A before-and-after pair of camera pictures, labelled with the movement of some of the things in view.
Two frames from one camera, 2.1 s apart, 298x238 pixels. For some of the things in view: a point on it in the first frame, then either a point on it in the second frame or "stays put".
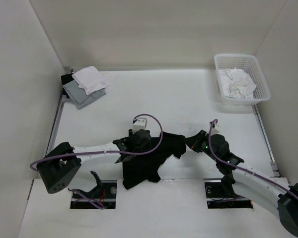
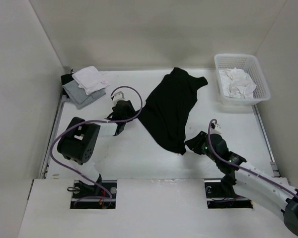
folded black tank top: (65, 79) stays put
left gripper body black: (145, 148) → (131, 113)
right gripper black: (193, 142) stays put
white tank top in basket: (236, 83) stays put
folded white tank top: (90, 80) stays put
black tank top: (138, 168) → (168, 106)
